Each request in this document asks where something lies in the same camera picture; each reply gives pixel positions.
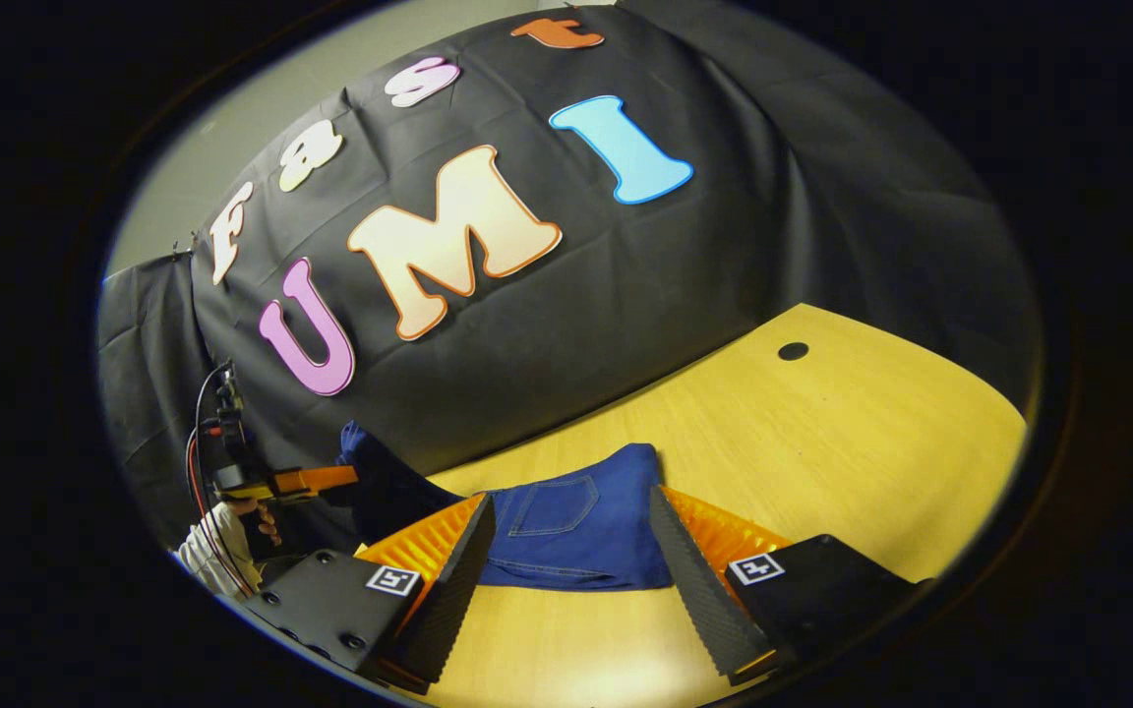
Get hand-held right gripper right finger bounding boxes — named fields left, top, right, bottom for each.
left=647, top=485, right=924, bottom=687

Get red cable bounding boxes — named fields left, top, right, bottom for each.
left=185, top=366, right=258, bottom=597

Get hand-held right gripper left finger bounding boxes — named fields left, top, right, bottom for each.
left=242, top=492, right=498, bottom=695

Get black backdrop cloth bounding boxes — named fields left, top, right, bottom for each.
left=97, top=0, right=1040, bottom=554

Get blue denim jeans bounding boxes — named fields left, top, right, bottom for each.
left=335, top=421, right=676, bottom=592

